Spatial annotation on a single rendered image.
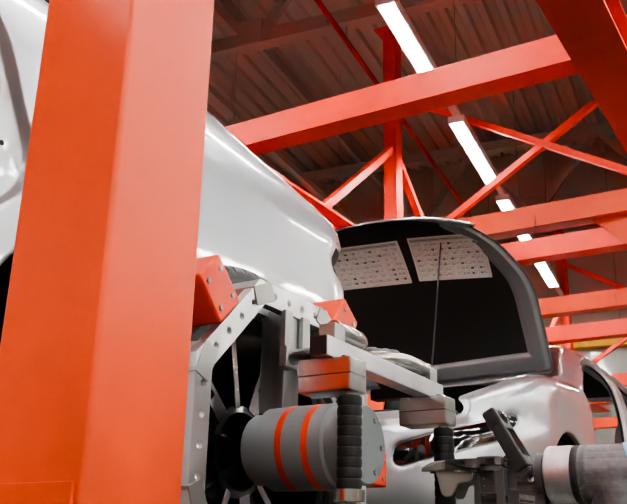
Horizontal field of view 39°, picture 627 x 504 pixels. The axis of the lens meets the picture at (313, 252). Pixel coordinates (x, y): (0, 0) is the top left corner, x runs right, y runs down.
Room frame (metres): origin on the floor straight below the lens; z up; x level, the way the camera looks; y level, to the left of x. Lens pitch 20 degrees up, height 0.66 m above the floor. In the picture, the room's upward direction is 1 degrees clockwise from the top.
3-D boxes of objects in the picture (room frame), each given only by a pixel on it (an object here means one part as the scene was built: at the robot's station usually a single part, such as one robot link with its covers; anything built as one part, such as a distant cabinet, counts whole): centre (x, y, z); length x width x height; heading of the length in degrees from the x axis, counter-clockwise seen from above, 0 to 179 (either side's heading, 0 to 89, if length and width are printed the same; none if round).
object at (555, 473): (1.46, -0.41, 0.81); 0.10 x 0.05 x 0.09; 149
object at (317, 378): (1.29, -0.03, 0.93); 0.09 x 0.05 x 0.05; 59
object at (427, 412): (1.58, -0.21, 0.93); 0.09 x 0.05 x 0.05; 59
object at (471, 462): (1.51, -0.27, 0.83); 0.09 x 0.05 x 0.02; 66
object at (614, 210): (5.33, -0.77, 2.54); 2.58 x 0.12 x 0.42; 59
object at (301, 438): (1.50, -0.01, 0.85); 0.21 x 0.14 x 0.14; 59
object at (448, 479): (1.53, -0.23, 0.81); 0.09 x 0.03 x 0.06; 66
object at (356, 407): (1.27, -0.06, 0.83); 0.04 x 0.04 x 0.16
